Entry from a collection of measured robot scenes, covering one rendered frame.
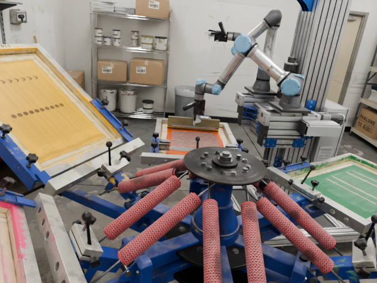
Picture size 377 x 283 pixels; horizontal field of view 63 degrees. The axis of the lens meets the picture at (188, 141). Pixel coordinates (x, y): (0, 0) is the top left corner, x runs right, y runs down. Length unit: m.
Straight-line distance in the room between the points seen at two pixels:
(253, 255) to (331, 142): 1.93
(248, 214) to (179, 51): 4.73
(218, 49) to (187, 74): 0.68
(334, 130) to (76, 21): 4.49
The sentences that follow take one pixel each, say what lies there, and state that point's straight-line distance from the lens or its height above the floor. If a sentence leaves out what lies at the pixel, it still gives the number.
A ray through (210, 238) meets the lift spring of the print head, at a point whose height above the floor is 1.20.
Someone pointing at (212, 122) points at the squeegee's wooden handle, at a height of 1.04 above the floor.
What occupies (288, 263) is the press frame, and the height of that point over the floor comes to 1.02.
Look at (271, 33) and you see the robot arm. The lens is 2.82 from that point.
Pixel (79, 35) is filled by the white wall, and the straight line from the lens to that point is 5.74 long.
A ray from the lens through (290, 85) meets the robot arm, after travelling 2.11.
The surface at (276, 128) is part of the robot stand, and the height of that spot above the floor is 1.11.
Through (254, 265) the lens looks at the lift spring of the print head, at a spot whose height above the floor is 1.16.
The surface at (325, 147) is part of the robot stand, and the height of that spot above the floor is 0.90.
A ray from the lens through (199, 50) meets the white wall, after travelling 5.56.
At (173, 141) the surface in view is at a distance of 2.19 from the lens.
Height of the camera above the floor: 1.78
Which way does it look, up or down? 22 degrees down
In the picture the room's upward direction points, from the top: 6 degrees clockwise
